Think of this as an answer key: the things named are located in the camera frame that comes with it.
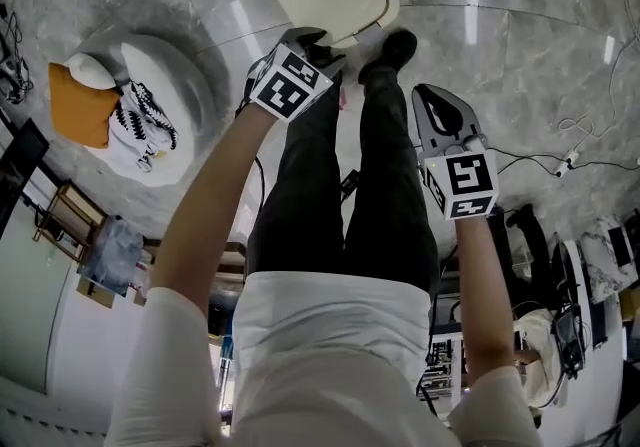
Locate small white pillow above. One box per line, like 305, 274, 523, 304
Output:
66, 51, 119, 92

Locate white power strip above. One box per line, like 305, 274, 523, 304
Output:
553, 148, 582, 179

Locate person's dark trousers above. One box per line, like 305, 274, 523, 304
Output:
245, 65, 442, 294

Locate thin white cable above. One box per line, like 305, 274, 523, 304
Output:
556, 0, 640, 157

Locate marble pattern slab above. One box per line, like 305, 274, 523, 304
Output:
579, 216, 640, 302

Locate person's black right shoe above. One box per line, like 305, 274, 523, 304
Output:
357, 29, 419, 85

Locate orange pillow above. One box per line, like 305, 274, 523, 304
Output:
47, 61, 122, 151

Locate clear plastic bag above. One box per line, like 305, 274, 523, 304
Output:
76, 214, 147, 297

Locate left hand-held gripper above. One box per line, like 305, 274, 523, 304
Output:
247, 26, 349, 125

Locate black and white patterned blanket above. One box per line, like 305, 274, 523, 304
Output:
106, 80, 180, 174

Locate person's right forearm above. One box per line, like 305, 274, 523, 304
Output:
451, 214, 519, 377

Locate person's left forearm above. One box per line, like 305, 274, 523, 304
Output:
149, 102, 279, 317

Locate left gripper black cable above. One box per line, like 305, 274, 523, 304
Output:
251, 154, 267, 222

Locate black floor cable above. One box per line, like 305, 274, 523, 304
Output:
491, 152, 640, 179

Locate grey round floor cushion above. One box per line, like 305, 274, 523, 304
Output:
64, 29, 222, 189

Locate black strap gear pile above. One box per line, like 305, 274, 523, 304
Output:
0, 9, 34, 104

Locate black monitor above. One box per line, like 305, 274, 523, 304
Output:
0, 116, 51, 237

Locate person's white shirt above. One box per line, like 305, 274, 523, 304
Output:
102, 270, 547, 447

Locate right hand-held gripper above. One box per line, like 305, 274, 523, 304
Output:
410, 83, 502, 223

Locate wooden bookshelf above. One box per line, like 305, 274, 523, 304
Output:
31, 181, 109, 264

